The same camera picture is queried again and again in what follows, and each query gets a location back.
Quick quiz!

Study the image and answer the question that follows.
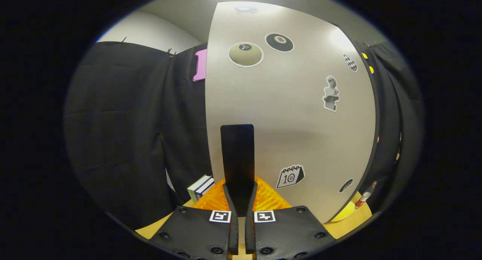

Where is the yellow textured toy fruit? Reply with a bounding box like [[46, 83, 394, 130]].
[[331, 201, 357, 223]]

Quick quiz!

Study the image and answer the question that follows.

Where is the black backdrop cloth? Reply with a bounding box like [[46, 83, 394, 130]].
[[64, 40, 424, 230]]

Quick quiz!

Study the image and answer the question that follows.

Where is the beige shoe cabinet door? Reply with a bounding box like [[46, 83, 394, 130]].
[[205, 1, 379, 225]]

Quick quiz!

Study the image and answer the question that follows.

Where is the blue spine book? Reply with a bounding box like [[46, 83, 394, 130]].
[[195, 178, 214, 200]]

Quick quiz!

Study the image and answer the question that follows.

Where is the green spine book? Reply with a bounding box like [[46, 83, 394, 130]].
[[187, 174, 210, 203]]

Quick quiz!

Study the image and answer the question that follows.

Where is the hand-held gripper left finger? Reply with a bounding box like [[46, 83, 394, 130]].
[[151, 178, 239, 260]]

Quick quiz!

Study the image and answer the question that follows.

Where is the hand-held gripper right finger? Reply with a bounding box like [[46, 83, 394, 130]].
[[245, 177, 336, 260]]

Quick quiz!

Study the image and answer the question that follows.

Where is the small red white bottle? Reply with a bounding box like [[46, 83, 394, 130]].
[[355, 181, 378, 209]]

